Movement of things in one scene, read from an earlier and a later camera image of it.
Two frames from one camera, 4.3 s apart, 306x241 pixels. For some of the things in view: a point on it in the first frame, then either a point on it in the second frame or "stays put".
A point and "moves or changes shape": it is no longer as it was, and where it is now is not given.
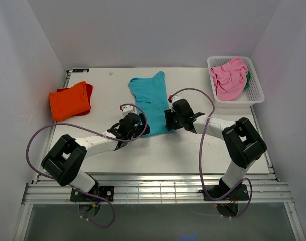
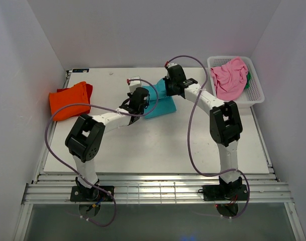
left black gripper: [142, 127] → [130, 94]
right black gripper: [169, 124] → [169, 93]
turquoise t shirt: [151, 97] moves or changes shape
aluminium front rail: [217, 188] stays put
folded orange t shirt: [69, 102] stays put
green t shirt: [249, 77] stays put
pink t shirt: [230, 79] stays put
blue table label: [84, 70] stays put
